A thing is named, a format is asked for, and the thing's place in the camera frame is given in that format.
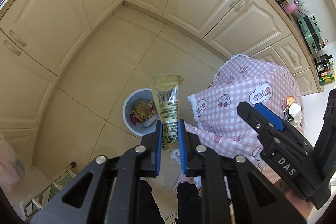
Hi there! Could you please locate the green electric grill appliance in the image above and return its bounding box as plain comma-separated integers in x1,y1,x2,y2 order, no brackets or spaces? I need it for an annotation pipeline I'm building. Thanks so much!
297,16,323,55

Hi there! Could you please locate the pink slipper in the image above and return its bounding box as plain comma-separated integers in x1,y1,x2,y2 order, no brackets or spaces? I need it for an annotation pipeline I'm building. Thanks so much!
173,172,192,193

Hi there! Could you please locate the blue plastic trash bucket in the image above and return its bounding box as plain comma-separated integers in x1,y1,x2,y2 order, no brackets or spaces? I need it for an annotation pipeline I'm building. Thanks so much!
122,88,159,137

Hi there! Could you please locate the pink utensil cup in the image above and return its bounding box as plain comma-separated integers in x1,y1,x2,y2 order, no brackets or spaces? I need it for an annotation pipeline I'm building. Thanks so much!
284,2,298,15

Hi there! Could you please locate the orange round snack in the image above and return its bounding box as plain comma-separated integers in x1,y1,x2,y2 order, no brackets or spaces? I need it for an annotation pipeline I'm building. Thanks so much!
286,96,295,107

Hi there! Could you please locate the pink checkered tablecloth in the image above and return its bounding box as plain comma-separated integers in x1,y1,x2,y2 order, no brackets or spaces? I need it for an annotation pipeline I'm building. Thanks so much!
184,54,303,184

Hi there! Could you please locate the white paper cup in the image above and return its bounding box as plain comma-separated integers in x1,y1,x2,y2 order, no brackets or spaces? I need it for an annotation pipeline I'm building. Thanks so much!
288,102,302,123

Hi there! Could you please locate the gold snack bag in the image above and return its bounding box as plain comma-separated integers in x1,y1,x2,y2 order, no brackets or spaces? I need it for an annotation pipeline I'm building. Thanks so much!
130,100,158,127

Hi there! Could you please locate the dark soy sauce bottle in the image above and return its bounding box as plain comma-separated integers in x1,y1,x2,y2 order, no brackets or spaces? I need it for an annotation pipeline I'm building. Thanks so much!
314,54,333,65

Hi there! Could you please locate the person right hand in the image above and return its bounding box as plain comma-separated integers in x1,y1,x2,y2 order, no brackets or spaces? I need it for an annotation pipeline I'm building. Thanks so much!
273,179,314,219

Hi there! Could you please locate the green oil bottle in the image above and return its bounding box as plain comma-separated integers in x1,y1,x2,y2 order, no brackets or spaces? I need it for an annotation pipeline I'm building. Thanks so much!
319,74,335,86

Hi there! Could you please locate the cream noodle packet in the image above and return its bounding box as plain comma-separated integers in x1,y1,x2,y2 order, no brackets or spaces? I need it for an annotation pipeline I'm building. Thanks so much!
151,74,184,150

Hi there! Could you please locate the magenta yellow snack wrapper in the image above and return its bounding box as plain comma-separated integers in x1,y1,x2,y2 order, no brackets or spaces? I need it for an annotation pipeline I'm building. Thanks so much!
130,114,141,125

